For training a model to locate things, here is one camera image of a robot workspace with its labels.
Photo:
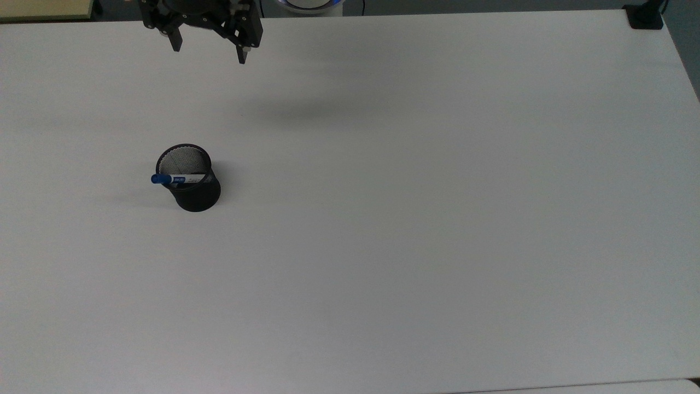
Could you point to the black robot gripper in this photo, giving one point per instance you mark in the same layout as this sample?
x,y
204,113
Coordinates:
x,y
229,22

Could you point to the blue and white marker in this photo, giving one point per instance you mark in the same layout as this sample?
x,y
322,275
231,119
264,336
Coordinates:
x,y
175,179

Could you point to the black mesh pen cup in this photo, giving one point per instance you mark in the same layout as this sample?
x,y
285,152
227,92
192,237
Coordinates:
x,y
197,197

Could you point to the yellowish flat board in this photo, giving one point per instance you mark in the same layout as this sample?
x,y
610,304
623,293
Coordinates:
x,y
44,8

